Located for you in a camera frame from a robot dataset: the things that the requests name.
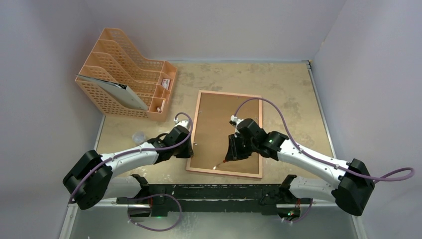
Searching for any blue red screwdriver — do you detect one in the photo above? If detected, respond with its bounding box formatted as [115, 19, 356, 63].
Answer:
[213, 160, 227, 170]

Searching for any pink picture frame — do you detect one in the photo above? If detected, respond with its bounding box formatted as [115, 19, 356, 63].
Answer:
[186, 90, 263, 178]

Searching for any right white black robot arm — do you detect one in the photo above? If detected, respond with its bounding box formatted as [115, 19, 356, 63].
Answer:
[224, 116, 375, 216]

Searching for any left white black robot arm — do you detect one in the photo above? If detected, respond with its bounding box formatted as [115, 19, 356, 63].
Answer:
[63, 120, 193, 210]

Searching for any red white small box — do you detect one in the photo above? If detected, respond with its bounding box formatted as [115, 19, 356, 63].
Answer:
[161, 78, 171, 90]

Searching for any grey folder in organizer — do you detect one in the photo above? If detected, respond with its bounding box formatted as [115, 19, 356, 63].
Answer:
[77, 74, 149, 111]

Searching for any orange plastic file organizer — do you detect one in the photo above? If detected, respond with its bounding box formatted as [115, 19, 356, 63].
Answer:
[75, 28, 177, 121]

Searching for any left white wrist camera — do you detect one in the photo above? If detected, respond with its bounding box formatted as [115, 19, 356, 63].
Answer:
[174, 119, 192, 130]

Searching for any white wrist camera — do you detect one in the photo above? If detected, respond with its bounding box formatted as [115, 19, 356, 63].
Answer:
[174, 119, 192, 130]
[229, 115, 243, 135]

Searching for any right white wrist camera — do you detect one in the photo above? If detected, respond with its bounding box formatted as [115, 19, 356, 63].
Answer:
[229, 115, 243, 135]

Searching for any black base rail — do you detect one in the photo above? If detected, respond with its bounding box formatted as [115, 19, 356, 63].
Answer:
[116, 184, 311, 217]

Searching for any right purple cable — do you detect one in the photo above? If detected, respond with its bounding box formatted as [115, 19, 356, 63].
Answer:
[232, 97, 415, 224]

